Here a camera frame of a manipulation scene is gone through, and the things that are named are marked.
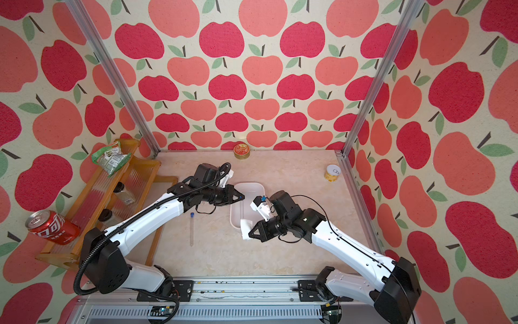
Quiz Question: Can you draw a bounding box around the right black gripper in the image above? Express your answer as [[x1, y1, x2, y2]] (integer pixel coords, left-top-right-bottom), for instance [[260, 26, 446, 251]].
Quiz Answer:
[[247, 216, 289, 240]]

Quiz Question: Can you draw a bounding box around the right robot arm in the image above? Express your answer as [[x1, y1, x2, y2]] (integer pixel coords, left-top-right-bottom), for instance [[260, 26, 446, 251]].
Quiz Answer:
[[248, 202, 422, 323]]

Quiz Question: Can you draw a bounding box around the glass spice jar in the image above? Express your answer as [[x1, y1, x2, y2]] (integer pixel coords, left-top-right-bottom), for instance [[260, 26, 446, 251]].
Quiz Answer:
[[113, 182, 136, 205], [98, 209, 121, 228]]

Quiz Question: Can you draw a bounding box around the yellow white can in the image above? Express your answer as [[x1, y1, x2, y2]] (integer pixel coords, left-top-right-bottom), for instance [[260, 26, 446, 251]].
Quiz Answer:
[[325, 165, 341, 182]]

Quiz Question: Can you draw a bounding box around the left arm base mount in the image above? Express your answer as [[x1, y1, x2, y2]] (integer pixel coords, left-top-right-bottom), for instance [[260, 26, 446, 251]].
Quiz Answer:
[[137, 279, 194, 302]]

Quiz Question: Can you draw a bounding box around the aluminium frame post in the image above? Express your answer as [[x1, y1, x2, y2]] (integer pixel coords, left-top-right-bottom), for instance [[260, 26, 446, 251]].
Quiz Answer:
[[65, 0, 161, 159], [341, 0, 426, 158]]

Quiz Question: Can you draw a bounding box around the glass spice jar lower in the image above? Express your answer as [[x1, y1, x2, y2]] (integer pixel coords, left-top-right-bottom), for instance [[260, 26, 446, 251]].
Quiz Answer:
[[98, 209, 121, 228]]

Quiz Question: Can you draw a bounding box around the white rectangular tray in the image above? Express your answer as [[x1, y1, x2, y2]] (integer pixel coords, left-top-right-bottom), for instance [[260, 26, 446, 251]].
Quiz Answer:
[[229, 182, 265, 230]]

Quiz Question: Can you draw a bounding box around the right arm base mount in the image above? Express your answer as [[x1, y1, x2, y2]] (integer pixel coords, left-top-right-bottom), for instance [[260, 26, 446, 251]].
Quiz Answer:
[[291, 279, 353, 305]]

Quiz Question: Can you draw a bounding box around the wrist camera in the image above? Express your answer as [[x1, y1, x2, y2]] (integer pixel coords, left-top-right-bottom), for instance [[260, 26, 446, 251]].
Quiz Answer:
[[190, 163, 233, 188], [250, 190, 302, 221]]

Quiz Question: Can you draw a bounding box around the green snack bag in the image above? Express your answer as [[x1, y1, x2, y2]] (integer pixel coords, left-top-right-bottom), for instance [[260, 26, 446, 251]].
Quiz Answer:
[[91, 140, 132, 177]]

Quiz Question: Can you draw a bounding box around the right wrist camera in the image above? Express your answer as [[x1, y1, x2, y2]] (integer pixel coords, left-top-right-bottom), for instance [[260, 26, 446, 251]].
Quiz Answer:
[[250, 190, 302, 221]]

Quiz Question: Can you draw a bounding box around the red gold round tin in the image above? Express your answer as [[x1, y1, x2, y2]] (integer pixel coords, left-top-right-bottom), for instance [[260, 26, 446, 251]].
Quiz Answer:
[[233, 143, 250, 160]]

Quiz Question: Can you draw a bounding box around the red cola can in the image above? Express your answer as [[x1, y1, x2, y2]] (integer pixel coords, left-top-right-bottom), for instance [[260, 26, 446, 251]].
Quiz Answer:
[[25, 210, 80, 246]]

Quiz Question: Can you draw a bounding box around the left aluminium frame post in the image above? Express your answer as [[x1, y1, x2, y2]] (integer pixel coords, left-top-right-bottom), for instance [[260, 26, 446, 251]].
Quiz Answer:
[[65, 0, 161, 159]]

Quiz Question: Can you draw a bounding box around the glass spice jar upper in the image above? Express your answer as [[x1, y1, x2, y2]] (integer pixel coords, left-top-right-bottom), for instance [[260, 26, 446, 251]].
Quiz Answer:
[[113, 182, 136, 205]]

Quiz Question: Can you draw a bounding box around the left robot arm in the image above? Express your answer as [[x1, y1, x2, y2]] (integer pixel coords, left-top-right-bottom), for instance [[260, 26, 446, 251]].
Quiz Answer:
[[73, 162, 244, 301]]

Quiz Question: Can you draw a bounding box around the right aluminium frame post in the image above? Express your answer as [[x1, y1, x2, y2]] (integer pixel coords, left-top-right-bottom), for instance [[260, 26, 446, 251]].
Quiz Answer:
[[341, 0, 426, 158]]

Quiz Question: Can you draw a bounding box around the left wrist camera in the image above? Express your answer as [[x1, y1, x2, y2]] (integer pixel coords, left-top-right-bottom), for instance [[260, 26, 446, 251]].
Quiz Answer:
[[190, 163, 233, 188]]

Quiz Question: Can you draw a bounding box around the white wipe cloth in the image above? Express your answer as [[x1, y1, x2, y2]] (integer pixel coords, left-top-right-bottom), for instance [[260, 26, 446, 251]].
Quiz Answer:
[[240, 219, 255, 240]]

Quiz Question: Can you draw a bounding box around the wooden shelf rack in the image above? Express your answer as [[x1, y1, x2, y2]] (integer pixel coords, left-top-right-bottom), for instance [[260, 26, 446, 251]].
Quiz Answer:
[[35, 156, 178, 269]]

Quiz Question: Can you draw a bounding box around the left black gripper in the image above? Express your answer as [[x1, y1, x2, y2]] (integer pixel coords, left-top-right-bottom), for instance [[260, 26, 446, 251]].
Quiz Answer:
[[202, 183, 246, 205]]

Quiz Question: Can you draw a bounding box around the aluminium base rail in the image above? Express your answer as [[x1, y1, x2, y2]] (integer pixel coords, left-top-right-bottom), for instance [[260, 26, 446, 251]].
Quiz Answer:
[[61, 275, 385, 323]]

